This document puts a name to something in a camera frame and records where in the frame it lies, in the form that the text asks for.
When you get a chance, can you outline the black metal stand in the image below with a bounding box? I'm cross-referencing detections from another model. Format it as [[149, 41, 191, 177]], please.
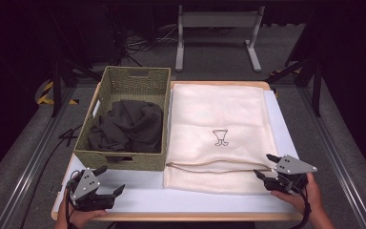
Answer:
[[51, 55, 103, 117], [267, 57, 324, 117]]

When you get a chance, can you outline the person's right hand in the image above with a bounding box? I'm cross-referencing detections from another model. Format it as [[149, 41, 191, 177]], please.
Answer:
[[270, 173, 327, 221]]

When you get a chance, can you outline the dark grey garment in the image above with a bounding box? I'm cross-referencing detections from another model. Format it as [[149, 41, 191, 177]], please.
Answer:
[[87, 99, 165, 154]]

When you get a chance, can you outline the person's left hand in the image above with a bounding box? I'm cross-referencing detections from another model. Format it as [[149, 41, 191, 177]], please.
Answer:
[[54, 190, 109, 229]]

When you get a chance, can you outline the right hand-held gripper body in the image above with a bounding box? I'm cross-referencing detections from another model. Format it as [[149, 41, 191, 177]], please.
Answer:
[[264, 155, 318, 196]]

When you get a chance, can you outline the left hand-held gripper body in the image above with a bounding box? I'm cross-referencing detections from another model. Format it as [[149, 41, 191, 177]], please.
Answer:
[[66, 167, 117, 213]]

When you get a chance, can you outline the white metal stand frame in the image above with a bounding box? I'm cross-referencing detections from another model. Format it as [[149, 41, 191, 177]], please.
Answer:
[[174, 4, 266, 73]]

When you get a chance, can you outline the white mesh laundry bag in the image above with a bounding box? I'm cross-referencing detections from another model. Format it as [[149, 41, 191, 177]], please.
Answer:
[[163, 83, 279, 196]]

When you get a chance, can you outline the green woven basket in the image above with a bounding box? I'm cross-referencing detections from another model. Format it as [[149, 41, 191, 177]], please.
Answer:
[[73, 65, 172, 173]]

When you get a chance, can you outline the left hand-held gripper cable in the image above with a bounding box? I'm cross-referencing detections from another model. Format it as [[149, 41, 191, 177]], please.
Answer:
[[63, 170, 81, 229]]

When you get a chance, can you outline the hand-held gripper cable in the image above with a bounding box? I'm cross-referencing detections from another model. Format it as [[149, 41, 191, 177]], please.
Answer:
[[294, 186, 313, 229], [63, 170, 81, 229]]

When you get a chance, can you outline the bundle of floor cables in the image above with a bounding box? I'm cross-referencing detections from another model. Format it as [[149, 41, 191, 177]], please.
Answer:
[[120, 27, 179, 66]]

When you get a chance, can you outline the aluminium floor rail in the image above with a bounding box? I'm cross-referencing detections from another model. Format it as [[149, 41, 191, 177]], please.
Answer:
[[0, 86, 77, 229], [298, 86, 366, 229]]

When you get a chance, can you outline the white table mat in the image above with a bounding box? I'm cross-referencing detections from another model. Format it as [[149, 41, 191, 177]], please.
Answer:
[[52, 90, 300, 215]]

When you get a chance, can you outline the yellow black hazard tape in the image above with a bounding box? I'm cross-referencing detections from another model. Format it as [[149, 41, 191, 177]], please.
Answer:
[[36, 80, 80, 106]]

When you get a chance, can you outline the right hand-held gripper cable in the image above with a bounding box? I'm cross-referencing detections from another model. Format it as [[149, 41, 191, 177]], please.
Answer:
[[294, 186, 313, 229]]

